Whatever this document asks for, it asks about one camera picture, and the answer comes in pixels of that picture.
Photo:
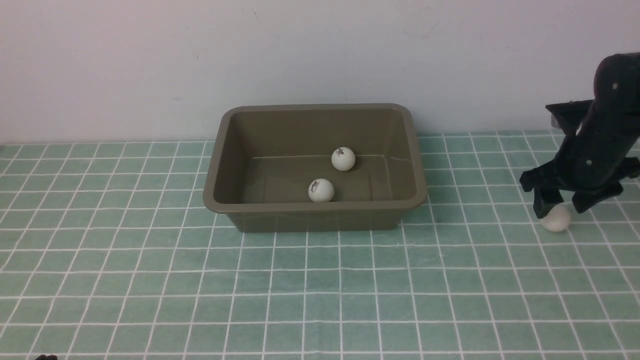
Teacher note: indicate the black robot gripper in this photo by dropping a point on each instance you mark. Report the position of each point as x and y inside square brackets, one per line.
[592, 157]

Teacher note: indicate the plain white ping-pong ball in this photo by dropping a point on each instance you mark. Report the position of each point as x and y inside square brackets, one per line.
[557, 220]

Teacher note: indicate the white ping-pong ball front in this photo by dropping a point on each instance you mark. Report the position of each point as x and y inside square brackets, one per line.
[343, 159]

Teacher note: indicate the white ping-pong ball with logo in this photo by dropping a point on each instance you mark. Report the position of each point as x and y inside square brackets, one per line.
[321, 190]

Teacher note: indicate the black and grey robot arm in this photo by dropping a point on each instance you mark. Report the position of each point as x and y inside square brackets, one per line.
[616, 86]

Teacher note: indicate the olive green plastic bin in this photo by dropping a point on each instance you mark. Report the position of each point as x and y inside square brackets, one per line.
[266, 156]

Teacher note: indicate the green checkered tablecloth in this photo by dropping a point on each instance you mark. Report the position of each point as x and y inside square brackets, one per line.
[108, 253]

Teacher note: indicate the small black object at edge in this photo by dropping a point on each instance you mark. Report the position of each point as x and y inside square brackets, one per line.
[46, 357]

